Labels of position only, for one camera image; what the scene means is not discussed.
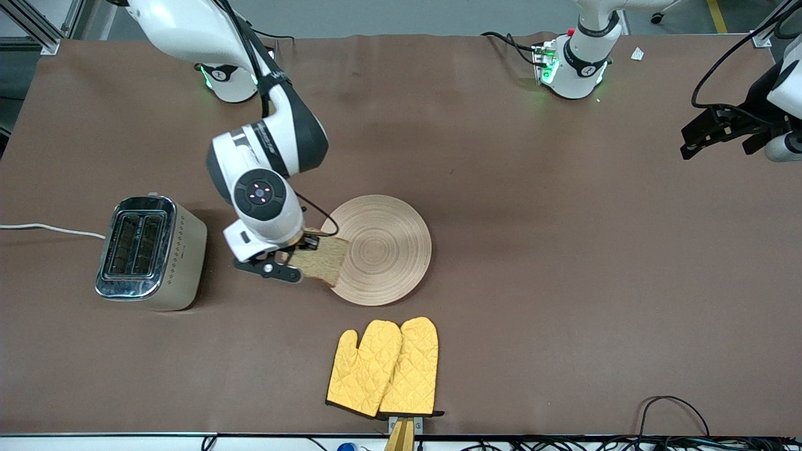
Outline brown bread slice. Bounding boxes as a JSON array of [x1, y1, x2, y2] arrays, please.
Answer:
[[287, 236, 350, 288]]

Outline round beige ribbed plate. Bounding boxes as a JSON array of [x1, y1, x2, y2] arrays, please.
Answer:
[[320, 194, 432, 307]]

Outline chrome two-slot toaster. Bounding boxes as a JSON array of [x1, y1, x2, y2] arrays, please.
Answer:
[[95, 195, 207, 312]]

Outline yellow quilted oven mitt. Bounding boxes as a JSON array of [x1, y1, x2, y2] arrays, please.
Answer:
[[378, 316, 444, 417], [326, 319, 403, 418]]

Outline aluminium frame profile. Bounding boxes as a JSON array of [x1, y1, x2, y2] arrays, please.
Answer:
[[0, 0, 88, 56], [752, 0, 793, 48]]

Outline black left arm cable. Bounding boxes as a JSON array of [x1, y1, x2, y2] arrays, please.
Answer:
[[691, 0, 802, 117]]

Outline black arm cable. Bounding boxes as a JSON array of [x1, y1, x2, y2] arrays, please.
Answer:
[[691, 0, 802, 117], [213, 0, 336, 236]]

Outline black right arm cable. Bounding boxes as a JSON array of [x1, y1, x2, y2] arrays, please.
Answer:
[[213, 0, 336, 236]]

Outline wooden stick with bracket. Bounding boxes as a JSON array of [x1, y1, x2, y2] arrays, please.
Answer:
[[383, 415, 424, 451]]

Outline white toaster power cable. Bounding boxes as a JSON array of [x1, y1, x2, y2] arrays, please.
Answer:
[[0, 223, 106, 240]]

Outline black base cables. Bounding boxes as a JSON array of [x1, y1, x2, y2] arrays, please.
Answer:
[[481, 31, 547, 67]]

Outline black looped cable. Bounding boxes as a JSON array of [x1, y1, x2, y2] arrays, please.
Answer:
[[638, 395, 712, 439]]

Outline black cable bundle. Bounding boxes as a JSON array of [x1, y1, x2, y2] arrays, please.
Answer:
[[439, 435, 802, 451]]

